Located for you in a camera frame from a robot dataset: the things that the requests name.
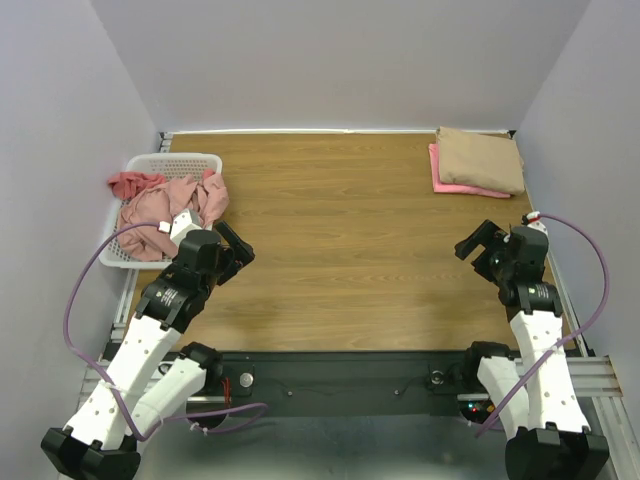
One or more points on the folded tan t-shirt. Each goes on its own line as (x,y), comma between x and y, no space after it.
(478,160)

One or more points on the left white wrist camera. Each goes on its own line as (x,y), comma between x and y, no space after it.
(183,223)

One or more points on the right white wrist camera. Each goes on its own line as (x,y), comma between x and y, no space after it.
(533,220)

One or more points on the white plastic laundry basket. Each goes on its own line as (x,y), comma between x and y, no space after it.
(171,165)

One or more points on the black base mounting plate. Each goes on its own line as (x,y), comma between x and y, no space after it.
(358,383)

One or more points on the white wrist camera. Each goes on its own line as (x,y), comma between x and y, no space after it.
(183,223)
(533,220)

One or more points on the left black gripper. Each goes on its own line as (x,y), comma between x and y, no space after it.
(244,253)

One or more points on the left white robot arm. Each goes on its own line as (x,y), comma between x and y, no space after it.
(125,409)

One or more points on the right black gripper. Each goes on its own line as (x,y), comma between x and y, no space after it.
(484,258)

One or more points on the red crumpled t-shirt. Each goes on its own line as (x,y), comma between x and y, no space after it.
(128,184)

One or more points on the dusty pink graphic t-shirt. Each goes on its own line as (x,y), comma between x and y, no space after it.
(207,196)

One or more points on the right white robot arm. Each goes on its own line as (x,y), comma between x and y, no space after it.
(548,436)

